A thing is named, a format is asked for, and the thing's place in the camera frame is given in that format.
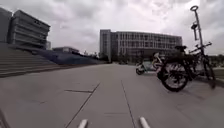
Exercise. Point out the grey paved plaza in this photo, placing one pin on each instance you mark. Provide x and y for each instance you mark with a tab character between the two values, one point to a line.
110	90

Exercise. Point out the pale blue bicycle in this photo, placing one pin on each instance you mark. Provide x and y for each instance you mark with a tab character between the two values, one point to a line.
146	66

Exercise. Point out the large grey many-windowed building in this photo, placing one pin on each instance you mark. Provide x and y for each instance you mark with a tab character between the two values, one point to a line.
143	43

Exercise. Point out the low flat building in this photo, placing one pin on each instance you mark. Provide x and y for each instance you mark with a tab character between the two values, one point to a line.
66	49

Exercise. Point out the robot's own part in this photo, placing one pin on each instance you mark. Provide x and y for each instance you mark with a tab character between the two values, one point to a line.
144	122
82	124

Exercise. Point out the black bicycle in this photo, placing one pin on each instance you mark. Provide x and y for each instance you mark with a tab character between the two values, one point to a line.
180	68

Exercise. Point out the grey building with horizontal bands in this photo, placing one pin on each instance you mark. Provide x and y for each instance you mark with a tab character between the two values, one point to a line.
28	31

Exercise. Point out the grey stone steps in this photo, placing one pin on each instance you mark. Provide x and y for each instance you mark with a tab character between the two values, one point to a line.
20	65

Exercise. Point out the grey lamp pole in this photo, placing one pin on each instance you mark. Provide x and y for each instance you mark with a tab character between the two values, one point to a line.
197	25

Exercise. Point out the blue sloped wall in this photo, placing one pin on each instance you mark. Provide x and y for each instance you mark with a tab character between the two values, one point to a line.
68	58

